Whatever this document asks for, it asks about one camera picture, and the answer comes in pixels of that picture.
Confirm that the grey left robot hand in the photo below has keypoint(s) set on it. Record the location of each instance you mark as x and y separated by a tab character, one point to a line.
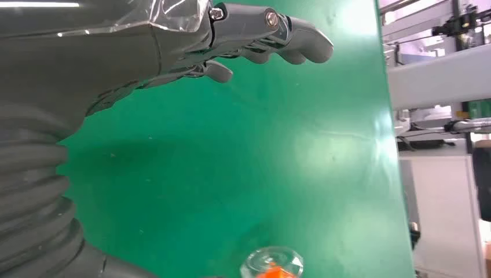
96	53

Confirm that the orange bottle with clear cap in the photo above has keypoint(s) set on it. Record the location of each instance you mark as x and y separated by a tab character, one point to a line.
268	264

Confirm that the black flat device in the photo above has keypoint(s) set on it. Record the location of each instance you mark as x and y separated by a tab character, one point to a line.
422	144

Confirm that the black hanging robot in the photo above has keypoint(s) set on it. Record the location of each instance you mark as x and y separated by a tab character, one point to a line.
460	23

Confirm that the white cabinet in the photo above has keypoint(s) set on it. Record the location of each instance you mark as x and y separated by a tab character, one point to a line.
437	215

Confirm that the green crate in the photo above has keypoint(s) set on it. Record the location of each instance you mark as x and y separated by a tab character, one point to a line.
479	109

